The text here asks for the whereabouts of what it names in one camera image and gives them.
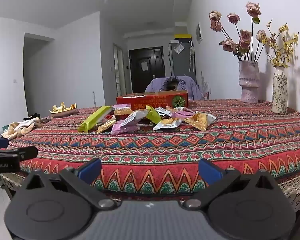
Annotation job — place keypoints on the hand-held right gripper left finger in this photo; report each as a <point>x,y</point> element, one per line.
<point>90,170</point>

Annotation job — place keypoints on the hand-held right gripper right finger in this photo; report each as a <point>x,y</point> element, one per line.
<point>210,171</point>

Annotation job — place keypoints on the long green snack bar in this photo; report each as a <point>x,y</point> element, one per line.
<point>95,118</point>

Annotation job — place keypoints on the pile of mixed snack packets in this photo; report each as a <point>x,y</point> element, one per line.
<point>166,123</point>

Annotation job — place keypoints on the short green snack packet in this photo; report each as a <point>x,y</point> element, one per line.
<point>153,115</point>

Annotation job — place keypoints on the red printed cardboard box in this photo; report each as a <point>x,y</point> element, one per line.
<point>140,102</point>

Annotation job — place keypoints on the beige crumpled cloth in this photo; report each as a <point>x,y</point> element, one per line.
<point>20,128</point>

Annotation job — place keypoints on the black cloth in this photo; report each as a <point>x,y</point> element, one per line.
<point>31,117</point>

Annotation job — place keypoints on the wooden plate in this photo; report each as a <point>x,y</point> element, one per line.
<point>65,113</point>

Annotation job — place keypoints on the pink textured vase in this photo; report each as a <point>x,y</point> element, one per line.
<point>248,85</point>

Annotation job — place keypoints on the purple puffer jacket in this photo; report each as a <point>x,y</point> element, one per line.
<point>157,85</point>

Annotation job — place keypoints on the black entrance door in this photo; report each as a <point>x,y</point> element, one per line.
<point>137,80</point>

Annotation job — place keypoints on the glass sliding door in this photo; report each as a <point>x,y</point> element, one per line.
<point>119,70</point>

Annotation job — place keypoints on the white floral vase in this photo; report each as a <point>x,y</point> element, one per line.
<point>280,92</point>

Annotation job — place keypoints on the grey refrigerator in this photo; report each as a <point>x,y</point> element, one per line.
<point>181,66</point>

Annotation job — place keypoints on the white folded umbrella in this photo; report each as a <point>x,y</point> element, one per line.
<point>191,55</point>

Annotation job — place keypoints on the white paper notice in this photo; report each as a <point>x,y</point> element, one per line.
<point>145,65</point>

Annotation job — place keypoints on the transparent document sleeve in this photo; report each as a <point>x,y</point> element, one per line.
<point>178,49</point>

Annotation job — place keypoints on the yellow and grey box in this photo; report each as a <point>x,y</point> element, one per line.
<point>183,38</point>

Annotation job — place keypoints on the yellow flower branches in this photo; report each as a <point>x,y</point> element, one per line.
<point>283,45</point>

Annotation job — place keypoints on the pink wall decoration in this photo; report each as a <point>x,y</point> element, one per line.
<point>205,87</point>

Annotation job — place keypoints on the wall poster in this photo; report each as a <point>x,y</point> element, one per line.
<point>199,33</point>

